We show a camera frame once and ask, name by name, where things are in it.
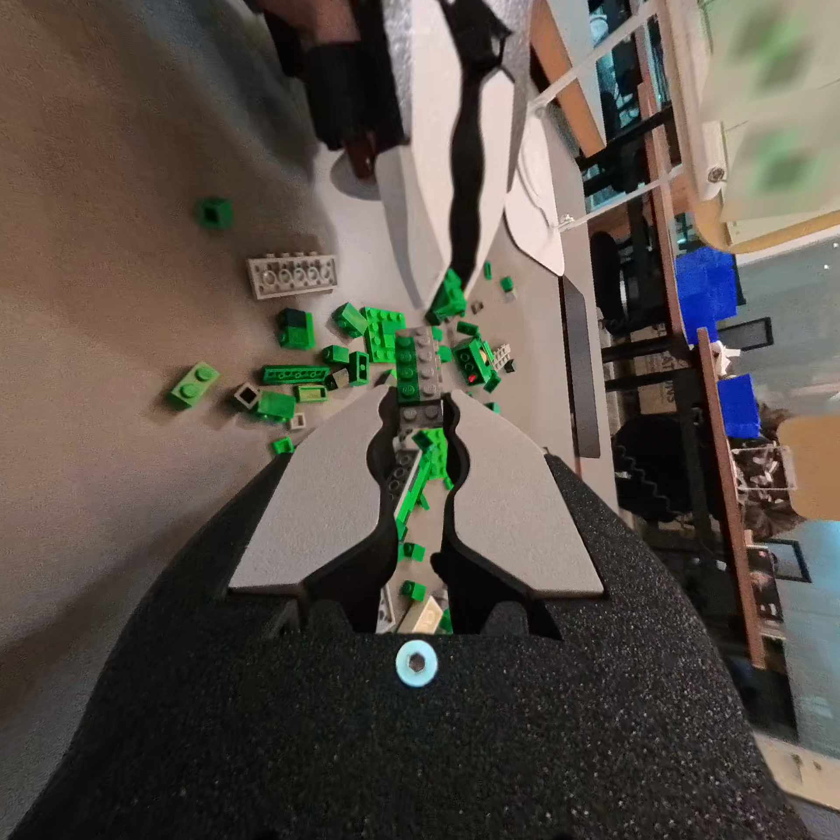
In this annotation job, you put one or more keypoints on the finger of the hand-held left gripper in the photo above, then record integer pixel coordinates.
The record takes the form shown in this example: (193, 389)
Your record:
(495, 164)
(420, 131)

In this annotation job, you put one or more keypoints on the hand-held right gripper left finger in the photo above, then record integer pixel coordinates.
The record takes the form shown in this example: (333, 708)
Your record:
(315, 525)

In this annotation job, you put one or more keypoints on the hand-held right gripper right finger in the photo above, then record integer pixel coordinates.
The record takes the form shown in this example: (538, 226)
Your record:
(518, 525)

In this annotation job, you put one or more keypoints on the bright green small brick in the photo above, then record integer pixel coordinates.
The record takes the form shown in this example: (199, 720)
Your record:
(449, 295)

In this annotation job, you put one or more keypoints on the green and grey brick assembly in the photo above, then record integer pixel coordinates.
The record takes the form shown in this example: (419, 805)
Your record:
(423, 367)

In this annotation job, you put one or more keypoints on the grey desk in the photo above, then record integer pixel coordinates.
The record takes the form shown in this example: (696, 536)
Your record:
(131, 197)

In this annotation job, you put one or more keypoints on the person's left hand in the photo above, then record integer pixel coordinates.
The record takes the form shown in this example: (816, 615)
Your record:
(359, 159)

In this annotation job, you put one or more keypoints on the white book stand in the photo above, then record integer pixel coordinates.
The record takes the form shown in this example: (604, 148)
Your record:
(531, 216)

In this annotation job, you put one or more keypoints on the wood-edged table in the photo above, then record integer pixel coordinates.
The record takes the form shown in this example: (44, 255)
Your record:
(558, 72)

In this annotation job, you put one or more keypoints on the black ridged object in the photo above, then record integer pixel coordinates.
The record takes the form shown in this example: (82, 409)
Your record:
(649, 472)

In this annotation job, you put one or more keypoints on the black office chair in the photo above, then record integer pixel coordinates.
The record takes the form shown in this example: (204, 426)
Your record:
(607, 275)

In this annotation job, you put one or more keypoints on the black flat pad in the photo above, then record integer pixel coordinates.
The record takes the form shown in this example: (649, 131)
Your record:
(581, 367)

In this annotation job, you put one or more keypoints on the light grey studded plate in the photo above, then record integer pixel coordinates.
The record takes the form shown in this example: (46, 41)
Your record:
(502, 355)

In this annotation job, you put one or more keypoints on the small green brick build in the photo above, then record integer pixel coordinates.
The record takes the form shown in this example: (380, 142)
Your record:
(472, 358)

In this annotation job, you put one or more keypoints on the grey holed brick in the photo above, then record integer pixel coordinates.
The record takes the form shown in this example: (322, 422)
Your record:
(292, 275)

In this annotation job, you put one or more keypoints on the cardboard box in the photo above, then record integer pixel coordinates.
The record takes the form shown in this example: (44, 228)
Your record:
(656, 387)

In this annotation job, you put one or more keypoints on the pile of loose green bricks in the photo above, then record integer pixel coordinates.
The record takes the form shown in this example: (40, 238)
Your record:
(295, 328)

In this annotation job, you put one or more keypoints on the bright green square plate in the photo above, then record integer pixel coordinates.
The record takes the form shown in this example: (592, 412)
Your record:
(384, 334)

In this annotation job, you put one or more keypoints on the brown-edged background table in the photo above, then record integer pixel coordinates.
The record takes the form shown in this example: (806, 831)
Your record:
(728, 499)

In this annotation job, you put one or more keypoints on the blue bin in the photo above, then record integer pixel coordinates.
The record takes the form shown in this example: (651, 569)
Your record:
(738, 403)
(705, 295)

